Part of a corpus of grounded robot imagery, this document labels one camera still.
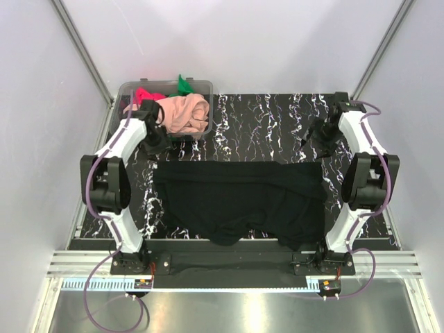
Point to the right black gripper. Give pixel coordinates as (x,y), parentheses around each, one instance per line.
(326,148)

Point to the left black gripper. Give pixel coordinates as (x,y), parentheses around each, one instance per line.
(164,146)

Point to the black t shirt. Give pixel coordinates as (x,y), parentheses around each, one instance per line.
(223,201)

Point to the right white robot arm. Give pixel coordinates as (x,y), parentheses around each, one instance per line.
(367,186)

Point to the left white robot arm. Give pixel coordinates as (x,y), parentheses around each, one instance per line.
(106,188)

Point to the pink t shirt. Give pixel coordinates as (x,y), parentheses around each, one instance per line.
(180,115)

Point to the clear plastic bin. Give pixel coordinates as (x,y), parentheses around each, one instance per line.
(126,96)

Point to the red t shirt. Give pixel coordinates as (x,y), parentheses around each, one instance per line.
(141,94)

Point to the green t shirt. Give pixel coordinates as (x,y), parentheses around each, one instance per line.
(183,88)

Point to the black marble pattern mat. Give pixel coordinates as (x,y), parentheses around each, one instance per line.
(246,128)

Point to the white slotted cable duct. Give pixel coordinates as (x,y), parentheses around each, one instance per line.
(107,284)

